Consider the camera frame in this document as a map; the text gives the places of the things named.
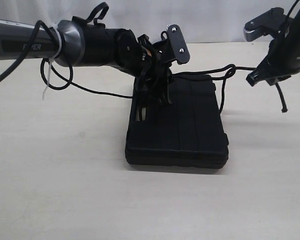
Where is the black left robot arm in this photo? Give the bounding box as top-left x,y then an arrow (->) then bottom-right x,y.
0,17 -> 177,106

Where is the thin black left cable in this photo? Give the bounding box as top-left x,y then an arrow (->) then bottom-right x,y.
0,19 -> 135,100

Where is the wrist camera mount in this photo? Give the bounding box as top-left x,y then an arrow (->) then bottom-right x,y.
243,7 -> 287,42
161,24 -> 191,65

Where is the black plastic tool case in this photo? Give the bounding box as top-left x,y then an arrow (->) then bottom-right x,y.
125,78 -> 229,169

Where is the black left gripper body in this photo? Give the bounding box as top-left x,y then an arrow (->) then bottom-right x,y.
134,42 -> 177,107

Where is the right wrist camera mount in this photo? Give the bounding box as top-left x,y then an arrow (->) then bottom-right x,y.
243,7 -> 287,42

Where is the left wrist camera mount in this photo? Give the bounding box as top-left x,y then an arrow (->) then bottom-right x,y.
161,24 -> 191,65

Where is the white zip tie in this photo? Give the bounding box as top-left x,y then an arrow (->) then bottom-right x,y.
42,23 -> 62,101

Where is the white backdrop curtain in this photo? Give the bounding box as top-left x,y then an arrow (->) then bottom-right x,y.
0,0 -> 294,43

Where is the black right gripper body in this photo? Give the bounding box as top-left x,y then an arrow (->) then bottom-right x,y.
254,58 -> 292,86

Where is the black cord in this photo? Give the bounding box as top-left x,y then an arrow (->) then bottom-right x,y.
174,64 -> 290,114

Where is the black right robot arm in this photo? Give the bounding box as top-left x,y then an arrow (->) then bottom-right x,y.
243,7 -> 300,87

